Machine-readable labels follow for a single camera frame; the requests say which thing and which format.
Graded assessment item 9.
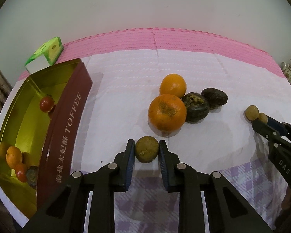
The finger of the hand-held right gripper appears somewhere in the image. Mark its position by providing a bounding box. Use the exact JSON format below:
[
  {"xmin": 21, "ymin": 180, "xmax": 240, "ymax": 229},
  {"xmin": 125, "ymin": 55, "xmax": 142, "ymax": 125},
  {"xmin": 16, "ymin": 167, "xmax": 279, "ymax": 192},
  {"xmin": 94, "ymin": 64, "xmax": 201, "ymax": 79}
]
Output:
[
  {"xmin": 266, "ymin": 116, "xmax": 291, "ymax": 139},
  {"xmin": 251, "ymin": 119, "xmax": 281, "ymax": 151}
]

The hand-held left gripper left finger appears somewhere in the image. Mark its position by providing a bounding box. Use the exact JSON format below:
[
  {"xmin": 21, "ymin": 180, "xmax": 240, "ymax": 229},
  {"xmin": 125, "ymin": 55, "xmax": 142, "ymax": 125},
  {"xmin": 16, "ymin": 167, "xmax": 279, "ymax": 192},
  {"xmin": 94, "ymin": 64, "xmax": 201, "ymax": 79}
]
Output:
[{"xmin": 22, "ymin": 139, "xmax": 136, "ymax": 233}]

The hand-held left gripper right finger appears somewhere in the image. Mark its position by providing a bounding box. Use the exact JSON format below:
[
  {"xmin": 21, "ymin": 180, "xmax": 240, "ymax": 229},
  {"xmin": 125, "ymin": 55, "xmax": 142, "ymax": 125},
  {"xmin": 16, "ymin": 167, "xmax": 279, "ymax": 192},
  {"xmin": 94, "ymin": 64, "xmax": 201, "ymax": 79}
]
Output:
[{"xmin": 159, "ymin": 140, "xmax": 272, "ymax": 233}]

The orange with rough top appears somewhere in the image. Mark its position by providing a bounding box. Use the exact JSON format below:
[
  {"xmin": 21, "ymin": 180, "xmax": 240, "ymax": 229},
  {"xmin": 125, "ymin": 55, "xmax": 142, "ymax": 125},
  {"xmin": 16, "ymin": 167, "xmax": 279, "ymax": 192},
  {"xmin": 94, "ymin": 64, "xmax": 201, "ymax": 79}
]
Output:
[{"xmin": 148, "ymin": 94, "xmax": 187, "ymax": 131}]

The dark water chestnut with sprout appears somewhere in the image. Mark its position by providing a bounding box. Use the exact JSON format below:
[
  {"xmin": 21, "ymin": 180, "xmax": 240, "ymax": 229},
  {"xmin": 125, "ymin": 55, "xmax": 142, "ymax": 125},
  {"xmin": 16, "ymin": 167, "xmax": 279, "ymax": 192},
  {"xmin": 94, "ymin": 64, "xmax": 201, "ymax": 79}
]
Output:
[{"xmin": 181, "ymin": 92, "xmax": 210, "ymax": 124}]

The gold and maroon tin box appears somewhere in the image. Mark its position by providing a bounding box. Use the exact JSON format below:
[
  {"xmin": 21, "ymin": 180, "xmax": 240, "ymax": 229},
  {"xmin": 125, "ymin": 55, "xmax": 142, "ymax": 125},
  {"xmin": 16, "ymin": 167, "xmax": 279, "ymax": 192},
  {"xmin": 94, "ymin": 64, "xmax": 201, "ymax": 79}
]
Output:
[{"xmin": 0, "ymin": 59, "xmax": 93, "ymax": 220}]

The small smooth orange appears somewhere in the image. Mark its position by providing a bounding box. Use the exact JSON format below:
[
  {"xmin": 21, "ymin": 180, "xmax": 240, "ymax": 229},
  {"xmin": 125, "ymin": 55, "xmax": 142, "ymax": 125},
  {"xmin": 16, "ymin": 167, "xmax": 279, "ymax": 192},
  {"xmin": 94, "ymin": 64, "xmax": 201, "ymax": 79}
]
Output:
[{"xmin": 159, "ymin": 73, "xmax": 187, "ymax": 99}]

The red tomato with stem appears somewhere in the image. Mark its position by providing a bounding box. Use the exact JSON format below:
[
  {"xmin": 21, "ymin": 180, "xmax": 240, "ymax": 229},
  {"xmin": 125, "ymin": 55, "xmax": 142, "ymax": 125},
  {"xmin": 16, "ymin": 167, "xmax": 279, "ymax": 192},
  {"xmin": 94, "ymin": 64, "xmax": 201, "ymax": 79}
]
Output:
[{"xmin": 39, "ymin": 95, "xmax": 56, "ymax": 113}]

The large orange with stem dot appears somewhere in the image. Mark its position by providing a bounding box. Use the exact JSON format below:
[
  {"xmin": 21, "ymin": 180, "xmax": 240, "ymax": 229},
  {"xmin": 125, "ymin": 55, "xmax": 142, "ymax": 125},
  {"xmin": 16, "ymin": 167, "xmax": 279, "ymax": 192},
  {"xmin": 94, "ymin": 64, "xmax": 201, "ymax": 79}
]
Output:
[{"xmin": 6, "ymin": 146, "xmax": 23, "ymax": 170}]

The pink checked cloth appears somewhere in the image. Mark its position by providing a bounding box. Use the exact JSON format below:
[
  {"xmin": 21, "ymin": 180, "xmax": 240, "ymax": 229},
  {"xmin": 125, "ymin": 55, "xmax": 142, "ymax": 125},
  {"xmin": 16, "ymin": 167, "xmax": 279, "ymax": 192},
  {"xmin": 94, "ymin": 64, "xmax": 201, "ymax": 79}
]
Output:
[{"xmin": 17, "ymin": 27, "xmax": 288, "ymax": 80}]

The green and white tissue box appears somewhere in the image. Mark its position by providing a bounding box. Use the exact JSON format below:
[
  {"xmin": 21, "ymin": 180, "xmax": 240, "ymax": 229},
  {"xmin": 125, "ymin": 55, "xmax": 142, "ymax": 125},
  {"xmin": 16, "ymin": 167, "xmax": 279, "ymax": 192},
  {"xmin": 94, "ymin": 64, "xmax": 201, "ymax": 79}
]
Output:
[{"xmin": 24, "ymin": 36, "xmax": 64, "ymax": 74}]

